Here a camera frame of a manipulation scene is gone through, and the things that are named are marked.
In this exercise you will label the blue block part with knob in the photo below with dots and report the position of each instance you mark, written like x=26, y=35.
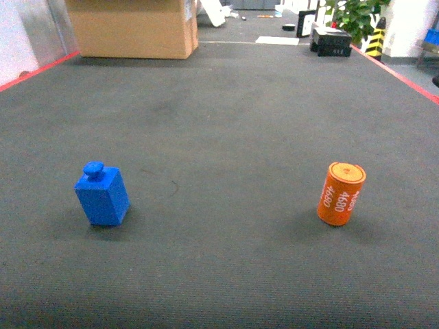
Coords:
x=102, y=194

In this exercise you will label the orange cylindrical cap 4680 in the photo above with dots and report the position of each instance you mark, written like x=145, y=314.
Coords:
x=340, y=193

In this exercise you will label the white paper sheet on floor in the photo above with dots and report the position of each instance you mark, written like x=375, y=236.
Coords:
x=273, y=40

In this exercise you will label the large cardboard box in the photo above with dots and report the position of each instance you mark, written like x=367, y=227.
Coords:
x=134, y=29

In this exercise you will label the black equipment case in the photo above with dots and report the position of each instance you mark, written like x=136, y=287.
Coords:
x=328, y=41

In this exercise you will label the yellow black striped bollard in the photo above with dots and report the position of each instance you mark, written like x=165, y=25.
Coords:
x=375, y=46

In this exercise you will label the green potted plant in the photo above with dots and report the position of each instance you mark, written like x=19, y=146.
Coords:
x=355, y=17

